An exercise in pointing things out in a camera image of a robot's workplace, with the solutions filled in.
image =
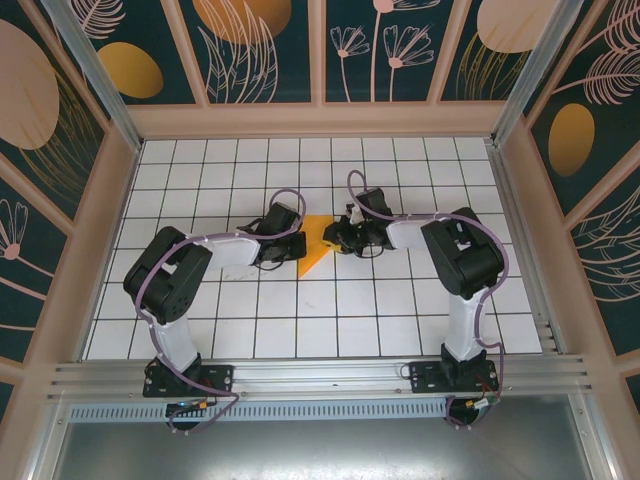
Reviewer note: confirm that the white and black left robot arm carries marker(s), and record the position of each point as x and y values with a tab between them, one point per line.
230	250

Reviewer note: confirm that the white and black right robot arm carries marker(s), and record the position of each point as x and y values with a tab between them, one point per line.
405	235

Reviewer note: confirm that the small circuit board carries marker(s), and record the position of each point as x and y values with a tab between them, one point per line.
192	406
482	404

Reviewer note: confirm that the grey metal base panel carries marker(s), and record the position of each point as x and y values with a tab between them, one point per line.
320	450

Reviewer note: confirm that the aluminium mounting rail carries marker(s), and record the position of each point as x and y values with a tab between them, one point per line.
320	375

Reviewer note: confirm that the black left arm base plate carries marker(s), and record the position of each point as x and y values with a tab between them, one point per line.
220	380

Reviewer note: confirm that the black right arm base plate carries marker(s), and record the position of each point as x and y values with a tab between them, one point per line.
425	377

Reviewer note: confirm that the aluminium side rail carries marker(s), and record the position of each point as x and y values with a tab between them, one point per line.
527	250

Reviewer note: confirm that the aluminium corner post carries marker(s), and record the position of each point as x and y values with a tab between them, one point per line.
537	75
102	82

